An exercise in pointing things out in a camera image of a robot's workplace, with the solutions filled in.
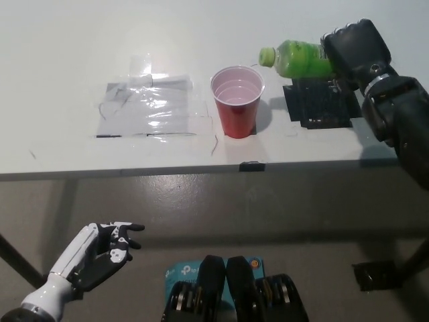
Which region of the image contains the green tea plastic bottle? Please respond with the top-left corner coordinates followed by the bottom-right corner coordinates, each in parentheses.
top-left (257, 39), bottom-right (338, 81)

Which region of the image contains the black table leg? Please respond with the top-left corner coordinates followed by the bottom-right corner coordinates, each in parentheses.
top-left (0, 233), bottom-right (46, 289)

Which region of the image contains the teal router box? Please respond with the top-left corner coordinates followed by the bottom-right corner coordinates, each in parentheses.
top-left (164, 257), bottom-right (268, 311)

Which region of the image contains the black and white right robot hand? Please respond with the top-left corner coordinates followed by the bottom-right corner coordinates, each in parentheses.
top-left (320, 18), bottom-right (393, 93)

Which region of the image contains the small black tape on table edge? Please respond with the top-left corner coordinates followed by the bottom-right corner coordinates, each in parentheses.
top-left (239, 160), bottom-right (265, 172)

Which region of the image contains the red plastic cup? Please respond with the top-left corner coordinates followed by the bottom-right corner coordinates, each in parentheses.
top-left (210, 66), bottom-right (266, 139)

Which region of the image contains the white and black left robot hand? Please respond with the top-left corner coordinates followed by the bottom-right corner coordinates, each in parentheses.
top-left (19, 220), bottom-right (146, 319)

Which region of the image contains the large black tape patch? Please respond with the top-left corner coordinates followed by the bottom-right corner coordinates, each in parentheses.
top-left (282, 77), bottom-right (363, 129)

